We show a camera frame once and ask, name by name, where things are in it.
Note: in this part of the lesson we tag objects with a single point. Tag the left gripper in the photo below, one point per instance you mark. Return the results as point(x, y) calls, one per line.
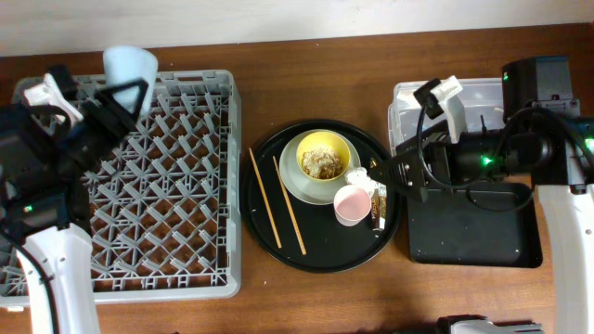
point(96, 117)

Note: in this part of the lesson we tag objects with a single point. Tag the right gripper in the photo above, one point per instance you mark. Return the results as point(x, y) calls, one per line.
point(421, 168)

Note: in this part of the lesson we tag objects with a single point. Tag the blue cup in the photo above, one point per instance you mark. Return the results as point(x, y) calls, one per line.
point(126, 63)

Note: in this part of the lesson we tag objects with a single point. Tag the gold snack wrapper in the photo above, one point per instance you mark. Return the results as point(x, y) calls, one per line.
point(379, 207)

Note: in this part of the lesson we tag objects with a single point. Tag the white tissue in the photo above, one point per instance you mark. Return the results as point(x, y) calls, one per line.
point(359, 177)

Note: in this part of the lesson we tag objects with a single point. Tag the pink cup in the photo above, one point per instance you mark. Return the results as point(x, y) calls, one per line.
point(351, 205)

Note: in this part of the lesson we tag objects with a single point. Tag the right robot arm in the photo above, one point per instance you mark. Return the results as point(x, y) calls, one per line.
point(543, 86)

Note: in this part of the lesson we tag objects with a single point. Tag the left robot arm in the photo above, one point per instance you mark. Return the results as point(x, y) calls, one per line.
point(47, 145)

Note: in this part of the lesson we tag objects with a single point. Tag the grey dishwasher rack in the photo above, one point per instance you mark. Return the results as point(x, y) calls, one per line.
point(164, 204)

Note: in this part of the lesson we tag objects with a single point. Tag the yellow bowl with food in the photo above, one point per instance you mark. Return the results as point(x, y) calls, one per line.
point(323, 155)

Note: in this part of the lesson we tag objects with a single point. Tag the grey plate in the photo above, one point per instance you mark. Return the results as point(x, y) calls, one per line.
point(298, 183)

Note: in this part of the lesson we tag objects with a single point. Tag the black rectangular tray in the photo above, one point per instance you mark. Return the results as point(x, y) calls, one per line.
point(491, 224)

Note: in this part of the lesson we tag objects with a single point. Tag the round black tray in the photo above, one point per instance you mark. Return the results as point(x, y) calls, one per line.
point(331, 247)

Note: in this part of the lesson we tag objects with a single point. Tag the clear plastic bin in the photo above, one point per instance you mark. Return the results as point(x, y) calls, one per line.
point(478, 97)

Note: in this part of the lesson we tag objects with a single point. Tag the right wooden chopstick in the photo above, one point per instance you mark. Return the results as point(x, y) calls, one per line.
point(290, 209)

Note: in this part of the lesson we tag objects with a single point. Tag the wooden chopstick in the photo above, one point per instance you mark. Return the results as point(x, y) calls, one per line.
point(263, 193)
point(290, 209)

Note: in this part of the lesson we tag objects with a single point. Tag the left wooden chopstick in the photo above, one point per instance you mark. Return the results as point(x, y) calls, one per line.
point(263, 193)

